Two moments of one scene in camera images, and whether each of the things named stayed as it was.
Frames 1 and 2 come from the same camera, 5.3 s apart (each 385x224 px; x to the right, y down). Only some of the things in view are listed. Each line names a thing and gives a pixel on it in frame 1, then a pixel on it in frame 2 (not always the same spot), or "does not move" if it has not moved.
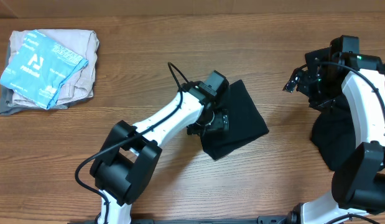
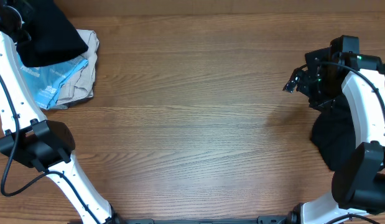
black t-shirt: [245, 124] to [53, 37]
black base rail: [260, 219] does not move
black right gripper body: [320, 89] does not move
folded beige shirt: [79, 85] does not move
